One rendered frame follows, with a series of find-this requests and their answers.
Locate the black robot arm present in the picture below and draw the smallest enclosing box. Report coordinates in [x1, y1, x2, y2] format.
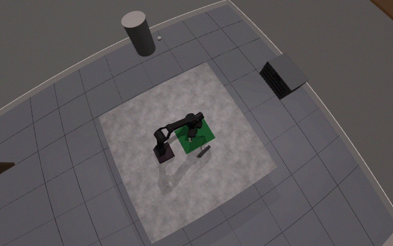
[154, 112, 204, 157]

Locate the green circuit board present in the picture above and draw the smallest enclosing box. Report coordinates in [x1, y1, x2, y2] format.
[174, 118, 215, 154]

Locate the black cooling fan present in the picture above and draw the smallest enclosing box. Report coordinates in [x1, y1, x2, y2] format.
[199, 145, 211, 157]

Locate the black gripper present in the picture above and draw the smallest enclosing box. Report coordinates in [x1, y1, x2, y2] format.
[188, 125, 195, 138]

